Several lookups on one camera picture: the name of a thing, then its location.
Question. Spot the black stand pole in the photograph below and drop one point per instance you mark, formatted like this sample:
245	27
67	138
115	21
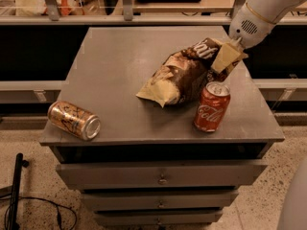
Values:
10	222

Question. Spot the brown chip bag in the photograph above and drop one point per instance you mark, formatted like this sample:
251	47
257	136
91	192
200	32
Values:
183	74

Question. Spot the orange soda can lying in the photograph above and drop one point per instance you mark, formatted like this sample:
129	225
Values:
74	120

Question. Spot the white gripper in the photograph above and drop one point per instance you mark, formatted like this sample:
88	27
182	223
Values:
247	29

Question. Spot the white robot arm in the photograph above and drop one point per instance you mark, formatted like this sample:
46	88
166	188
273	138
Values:
272	10

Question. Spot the red coke can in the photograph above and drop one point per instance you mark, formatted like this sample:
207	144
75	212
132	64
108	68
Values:
213	103

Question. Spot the metal railing frame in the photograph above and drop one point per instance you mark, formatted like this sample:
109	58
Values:
126	12

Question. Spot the grey drawer cabinet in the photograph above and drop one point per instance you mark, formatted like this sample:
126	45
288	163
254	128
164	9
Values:
149	165

